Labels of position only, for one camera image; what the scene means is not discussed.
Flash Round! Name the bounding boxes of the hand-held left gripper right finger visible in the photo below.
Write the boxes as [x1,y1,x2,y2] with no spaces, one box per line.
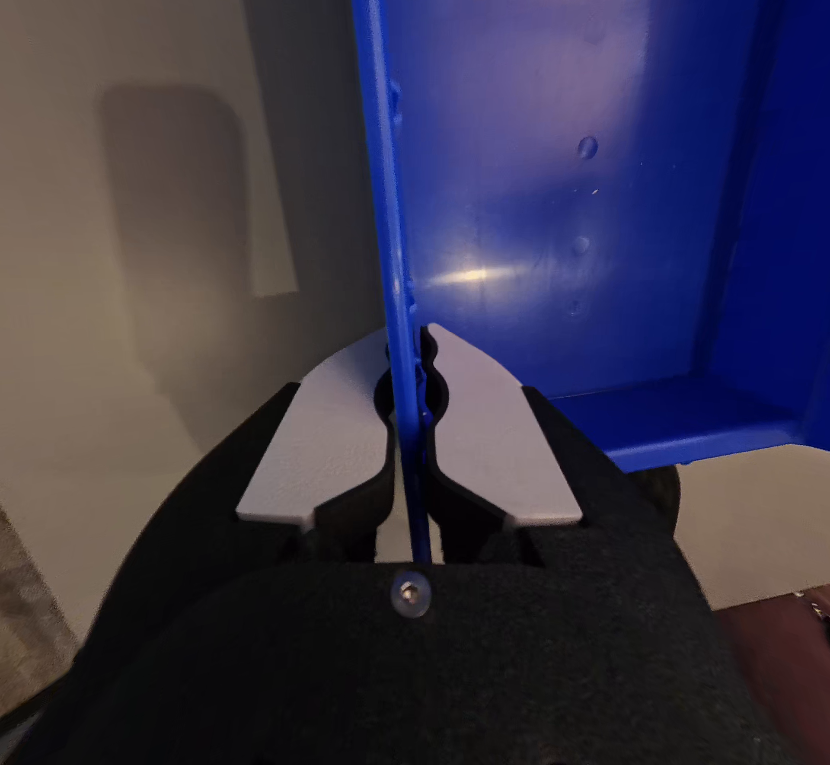
[419,322,584,564]

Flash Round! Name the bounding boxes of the black textured wrist pad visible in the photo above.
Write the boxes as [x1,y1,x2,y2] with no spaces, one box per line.
[638,462,683,544]

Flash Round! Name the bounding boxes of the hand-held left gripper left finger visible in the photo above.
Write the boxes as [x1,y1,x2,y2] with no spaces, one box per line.
[235,327,406,564]

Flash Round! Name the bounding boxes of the blue plastic bin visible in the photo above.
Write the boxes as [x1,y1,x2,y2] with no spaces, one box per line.
[342,0,830,564]

